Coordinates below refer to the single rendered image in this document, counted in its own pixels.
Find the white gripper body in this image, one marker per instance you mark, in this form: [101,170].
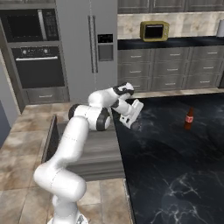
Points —
[133,114]

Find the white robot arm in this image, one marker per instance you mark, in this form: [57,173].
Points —
[68,145]

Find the grey wooden drawer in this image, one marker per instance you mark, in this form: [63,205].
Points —
[99,151]

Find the red sauce bottle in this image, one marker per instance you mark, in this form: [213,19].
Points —
[189,119]

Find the grey base cupboard run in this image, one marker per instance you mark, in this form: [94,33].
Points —
[172,68]

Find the yellow toaster oven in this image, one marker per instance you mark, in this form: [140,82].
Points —
[154,31]

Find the grey steel fridge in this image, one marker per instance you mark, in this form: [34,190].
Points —
[78,46]

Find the grey tall oven cabinet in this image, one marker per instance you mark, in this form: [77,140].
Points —
[46,95]

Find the black built-in oven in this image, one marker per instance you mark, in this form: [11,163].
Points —
[39,68]

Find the black built-in microwave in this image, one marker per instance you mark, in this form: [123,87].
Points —
[26,25]

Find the grey wall cupboard run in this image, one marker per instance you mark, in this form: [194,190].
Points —
[169,5]

